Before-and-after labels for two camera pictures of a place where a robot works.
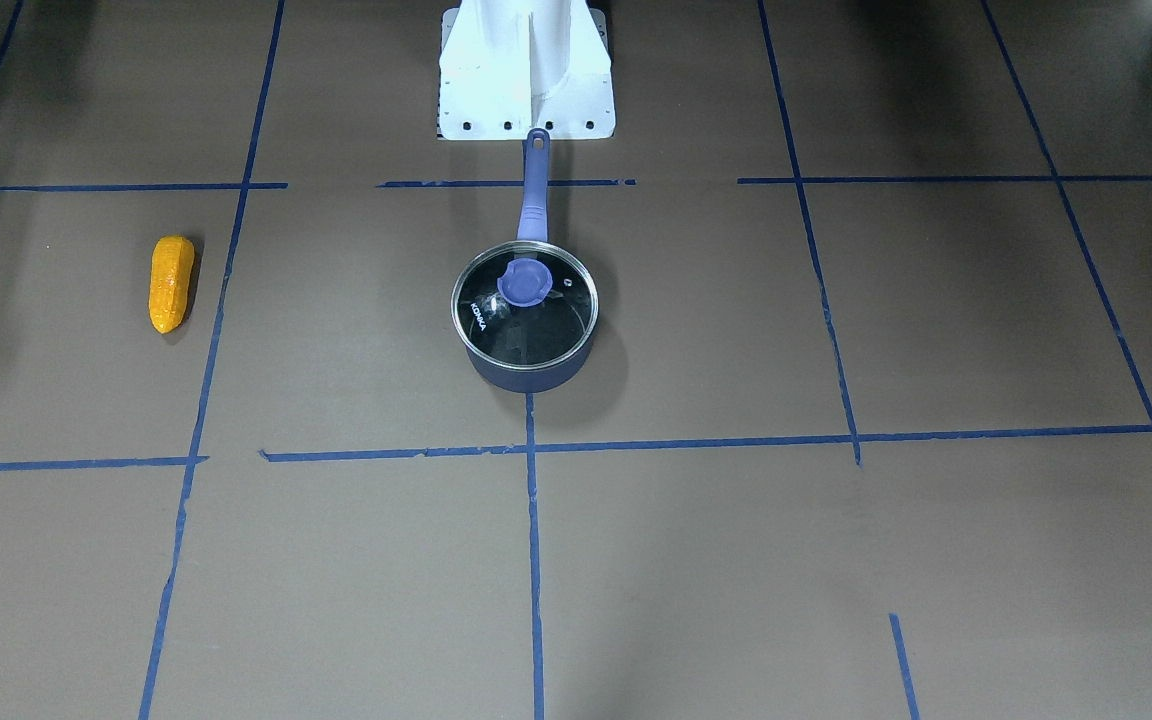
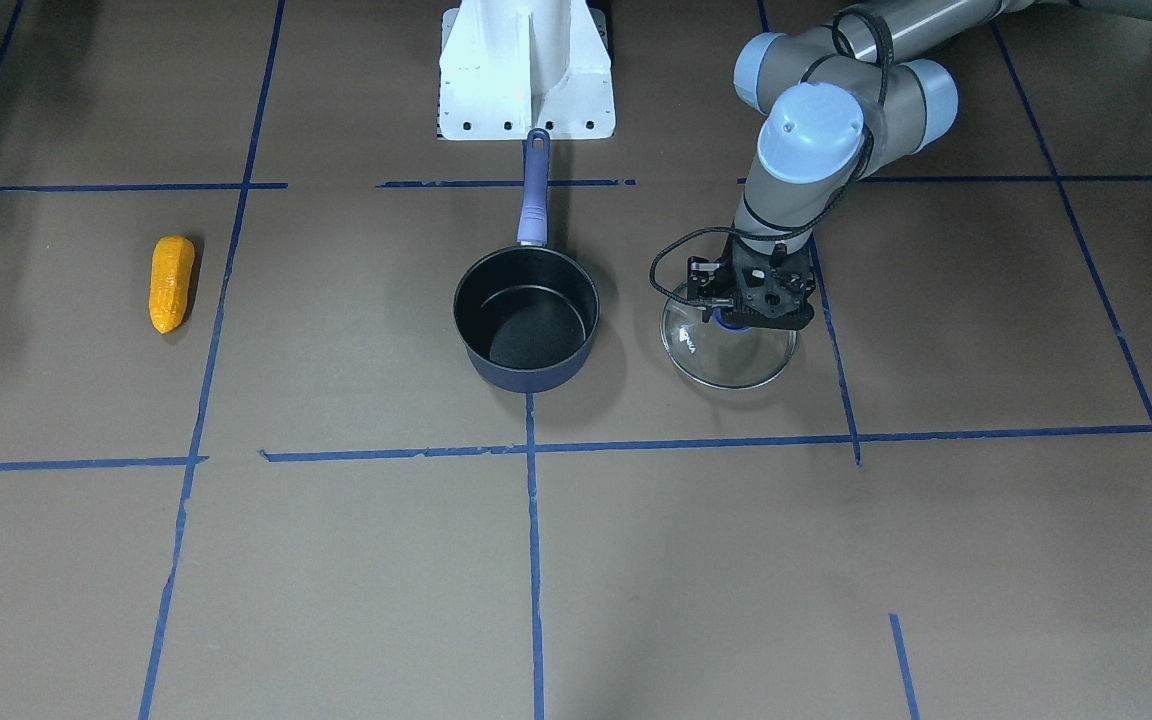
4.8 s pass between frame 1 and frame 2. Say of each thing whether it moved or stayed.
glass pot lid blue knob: moved
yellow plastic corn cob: stayed
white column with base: stayed
